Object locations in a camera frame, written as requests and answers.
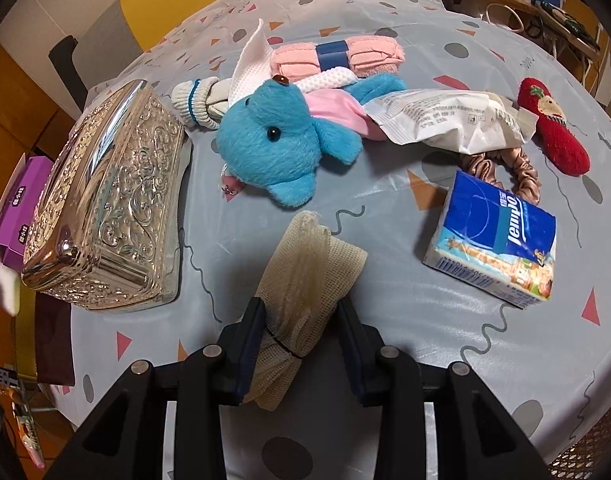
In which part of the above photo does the beige mesh cloth roll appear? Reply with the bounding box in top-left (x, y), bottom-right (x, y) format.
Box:
top-left (240, 210), bottom-right (369, 411)

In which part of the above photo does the white waffle cloth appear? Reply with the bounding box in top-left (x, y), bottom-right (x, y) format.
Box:
top-left (228, 19), bottom-right (359, 111)

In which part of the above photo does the pink towel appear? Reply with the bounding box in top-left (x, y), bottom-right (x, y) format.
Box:
top-left (270, 35), bottom-right (405, 83)

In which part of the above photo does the grey yellow blue chair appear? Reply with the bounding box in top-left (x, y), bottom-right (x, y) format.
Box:
top-left (0, 0), bottom-right (306, 111)

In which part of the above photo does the blue tissue packet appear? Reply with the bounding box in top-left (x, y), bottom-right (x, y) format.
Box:
top-left (422, 170), bottom-right (557, 310)

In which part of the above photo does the gold woven tissue box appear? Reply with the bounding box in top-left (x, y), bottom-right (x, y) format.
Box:
top-left (20, 79), bottom-right (194, 313)

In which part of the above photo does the blue plush toy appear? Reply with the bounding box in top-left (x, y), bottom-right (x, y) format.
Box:
top-left (216, 72), bottom-right (409, 209)

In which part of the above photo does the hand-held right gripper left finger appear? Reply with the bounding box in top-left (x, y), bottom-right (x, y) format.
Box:
top-left (44, 297), bottom-right (267, 480)

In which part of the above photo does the patterned plastic tablecloth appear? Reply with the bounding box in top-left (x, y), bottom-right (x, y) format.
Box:
top-left (50, 0), bottom-right (611, 466)

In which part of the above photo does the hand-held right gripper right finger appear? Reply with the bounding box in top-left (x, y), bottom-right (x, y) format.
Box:
top-left (335, 300), bottom-right (553, 480)

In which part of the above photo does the purple carton box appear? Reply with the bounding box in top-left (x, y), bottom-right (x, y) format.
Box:
top-left (0, 155), bottom-right (54, 268)

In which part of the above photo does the wooden side desk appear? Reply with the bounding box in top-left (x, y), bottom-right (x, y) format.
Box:
top-left (435, 0), bottom-right (611, 111)

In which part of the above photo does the white plastic wipes packet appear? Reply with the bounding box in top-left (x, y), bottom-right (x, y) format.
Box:
top-left (363, 87), bottom-right (539, 156)

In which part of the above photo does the brown satin scrunchie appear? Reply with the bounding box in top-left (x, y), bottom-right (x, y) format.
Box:
top-left (458, 147), bottom-right (541, 206)

